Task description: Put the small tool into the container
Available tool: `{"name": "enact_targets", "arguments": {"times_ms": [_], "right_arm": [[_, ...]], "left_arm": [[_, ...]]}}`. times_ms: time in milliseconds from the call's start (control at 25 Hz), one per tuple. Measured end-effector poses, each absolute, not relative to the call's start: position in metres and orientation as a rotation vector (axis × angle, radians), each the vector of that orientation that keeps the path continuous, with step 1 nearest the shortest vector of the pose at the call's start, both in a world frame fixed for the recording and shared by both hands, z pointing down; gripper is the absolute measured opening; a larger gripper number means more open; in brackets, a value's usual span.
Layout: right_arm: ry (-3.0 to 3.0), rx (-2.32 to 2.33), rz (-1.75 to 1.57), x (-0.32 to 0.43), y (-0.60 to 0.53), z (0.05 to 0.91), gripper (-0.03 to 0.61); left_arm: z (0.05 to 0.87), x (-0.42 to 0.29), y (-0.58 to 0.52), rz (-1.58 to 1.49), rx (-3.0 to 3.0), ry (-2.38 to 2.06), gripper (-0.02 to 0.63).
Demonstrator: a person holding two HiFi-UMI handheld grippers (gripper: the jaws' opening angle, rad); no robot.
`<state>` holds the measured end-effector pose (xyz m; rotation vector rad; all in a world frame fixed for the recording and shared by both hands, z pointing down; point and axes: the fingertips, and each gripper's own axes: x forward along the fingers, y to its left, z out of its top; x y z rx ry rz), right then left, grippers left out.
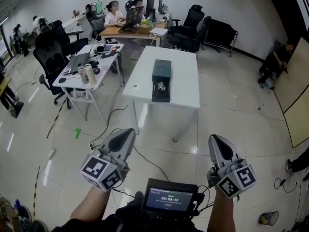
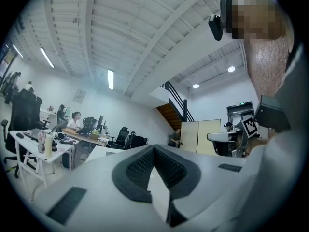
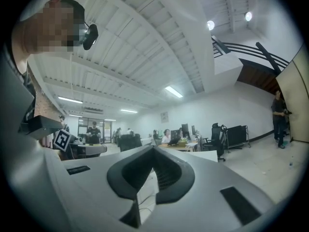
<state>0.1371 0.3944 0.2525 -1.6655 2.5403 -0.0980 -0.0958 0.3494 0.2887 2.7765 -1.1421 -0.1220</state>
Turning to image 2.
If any black head-worn camera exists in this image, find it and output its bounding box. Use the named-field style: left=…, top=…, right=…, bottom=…
left=208, top=13, right=225, bottom=42

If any sticker-covered laptop on stand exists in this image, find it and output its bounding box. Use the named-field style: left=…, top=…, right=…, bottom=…
left=76, top=116, right=98, bottom=135

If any grey doorway frame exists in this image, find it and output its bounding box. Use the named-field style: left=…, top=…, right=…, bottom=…
left=226, top=101, right=254, bottom=123

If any ceiling tube light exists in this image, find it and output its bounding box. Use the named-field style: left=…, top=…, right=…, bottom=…
left=39, top=47, right=55, bottom=69
left=12, top=43, right=25, bottom=58
left=107, top=69, right=115, bottom=90

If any wooden staircase with black railing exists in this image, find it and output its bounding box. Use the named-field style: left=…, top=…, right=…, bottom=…
left=156, top=79, right=196, bottom=131

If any person's right forearm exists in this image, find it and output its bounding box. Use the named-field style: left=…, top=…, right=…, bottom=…
left=247, top=136, right=275, bottom=155

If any black chest-mounted screen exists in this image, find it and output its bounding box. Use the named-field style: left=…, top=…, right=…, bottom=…
left=253, top=94, right=292, bottom=132

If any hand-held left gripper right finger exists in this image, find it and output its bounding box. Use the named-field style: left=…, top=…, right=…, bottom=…
left=154, top=144, right=247, bottom=228

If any black high-back office chair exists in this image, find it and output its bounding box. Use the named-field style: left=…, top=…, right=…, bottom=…
left=11, top=88, right=51, bottom=132
left=108, top=127, right=131, bottom=150

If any white wall poster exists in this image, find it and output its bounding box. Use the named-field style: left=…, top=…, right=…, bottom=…
left=72, top=88, right=87, bottom=104

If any grey laptop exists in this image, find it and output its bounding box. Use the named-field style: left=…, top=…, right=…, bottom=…
left=23, top=123, right=61, bottom=142

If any wooden desk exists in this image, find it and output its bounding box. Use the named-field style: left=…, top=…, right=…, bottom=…
left=61, top=127, right=110, bottom=155

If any person's shirt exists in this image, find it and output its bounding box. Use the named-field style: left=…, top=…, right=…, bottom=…
left=169, top=42, right=309, bottom=232

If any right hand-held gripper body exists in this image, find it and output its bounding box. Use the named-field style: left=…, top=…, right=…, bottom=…
left=207, top=114, right=260, bottom=158

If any person's head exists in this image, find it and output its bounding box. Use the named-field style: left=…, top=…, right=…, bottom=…
left=219, top=0, right=295, bottom=97

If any black folding cart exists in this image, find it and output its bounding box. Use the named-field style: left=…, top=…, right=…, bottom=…
left=131, top=135, right=149, bottom=150

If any clear bottle with red label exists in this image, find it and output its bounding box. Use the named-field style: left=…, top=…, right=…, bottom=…
left=38, top=130, right=47, bottom=154

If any white counter desk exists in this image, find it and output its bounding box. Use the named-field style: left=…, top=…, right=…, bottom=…
left=39, top=108, right=59, bottom=125

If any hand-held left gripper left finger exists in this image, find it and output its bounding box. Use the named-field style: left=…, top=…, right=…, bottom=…
left=30, top=144, right=169, bottom=232

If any light wooden panel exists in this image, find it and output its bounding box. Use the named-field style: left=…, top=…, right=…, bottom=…
left=180, top=118, right=223, bottom=155

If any white thermos bottle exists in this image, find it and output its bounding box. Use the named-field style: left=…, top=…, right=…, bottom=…
left=45, top=133, right=54, bottom=159

